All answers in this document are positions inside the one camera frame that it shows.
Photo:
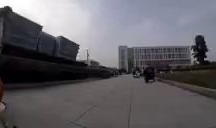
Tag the pole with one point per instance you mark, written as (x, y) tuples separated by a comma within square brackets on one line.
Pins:
[(87, 56)]

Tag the pale vehicle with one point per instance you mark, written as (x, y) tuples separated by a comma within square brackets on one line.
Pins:
[(136, 74)]

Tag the grey concrete road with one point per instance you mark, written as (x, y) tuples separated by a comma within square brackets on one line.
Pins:
[(122, 103)]

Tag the dark vehicle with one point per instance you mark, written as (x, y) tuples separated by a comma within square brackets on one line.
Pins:
[(149, 75)]

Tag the white multi-storey building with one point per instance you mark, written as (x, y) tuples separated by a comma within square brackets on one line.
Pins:
[(156, 55)]

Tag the grass strip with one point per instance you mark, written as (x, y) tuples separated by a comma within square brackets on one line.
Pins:
[(196, 78)]

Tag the large dark stacked structure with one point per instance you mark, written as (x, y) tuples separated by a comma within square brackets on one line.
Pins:
[(22, 36)]

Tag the concrete kerb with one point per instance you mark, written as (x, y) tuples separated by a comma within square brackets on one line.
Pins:
[(196, 88)]

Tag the tall dark tree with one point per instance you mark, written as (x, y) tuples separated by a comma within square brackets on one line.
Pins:
[(200, 48)]

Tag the dark hedge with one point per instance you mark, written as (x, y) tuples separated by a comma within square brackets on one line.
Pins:
[(202, 66)]

